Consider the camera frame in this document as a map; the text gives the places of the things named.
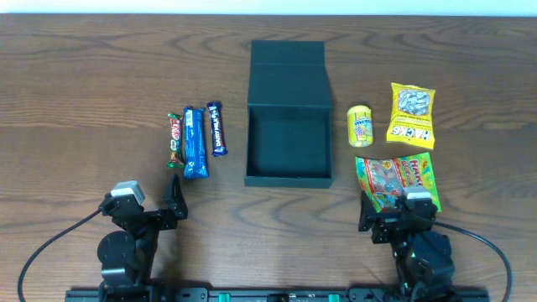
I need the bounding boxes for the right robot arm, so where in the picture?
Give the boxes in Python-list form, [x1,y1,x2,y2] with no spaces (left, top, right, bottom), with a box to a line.
[358,186,455,301]

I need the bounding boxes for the KitKat chocolate bar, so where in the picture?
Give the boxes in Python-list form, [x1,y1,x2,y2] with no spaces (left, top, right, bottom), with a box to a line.
[167,113,185,169]

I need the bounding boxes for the blue Oreo cookie pack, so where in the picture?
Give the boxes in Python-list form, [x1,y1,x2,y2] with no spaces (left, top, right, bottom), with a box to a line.
[184,107,209,180]

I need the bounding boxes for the black mounting rail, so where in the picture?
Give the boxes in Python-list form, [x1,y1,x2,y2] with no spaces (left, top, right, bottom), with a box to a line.
[65,286,491,302]

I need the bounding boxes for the dark green gift box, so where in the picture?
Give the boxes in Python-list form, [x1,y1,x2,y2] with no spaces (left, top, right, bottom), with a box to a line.
[244,40,333,189]

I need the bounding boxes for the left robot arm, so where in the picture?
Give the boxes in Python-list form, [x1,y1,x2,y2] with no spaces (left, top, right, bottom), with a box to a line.
[97,174,188,301]

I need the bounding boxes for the left black cable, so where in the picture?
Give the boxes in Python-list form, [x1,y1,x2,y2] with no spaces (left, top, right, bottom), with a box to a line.
[16,208,102,302]

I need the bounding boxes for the purple Dairy Milk bar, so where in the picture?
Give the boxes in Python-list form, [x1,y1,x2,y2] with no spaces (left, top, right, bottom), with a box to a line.
[207,102,228,157]

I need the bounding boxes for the yellow Mentos bottle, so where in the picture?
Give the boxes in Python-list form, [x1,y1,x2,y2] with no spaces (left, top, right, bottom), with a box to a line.
[347,105,373,148]

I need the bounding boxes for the yellow Hacks candy bag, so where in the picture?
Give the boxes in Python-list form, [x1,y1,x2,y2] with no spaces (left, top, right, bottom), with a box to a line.
[386,83,435,150]

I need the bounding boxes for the green Haribo gummy bag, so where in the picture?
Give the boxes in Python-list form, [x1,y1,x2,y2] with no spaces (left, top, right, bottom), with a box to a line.
[356,152,441,212]

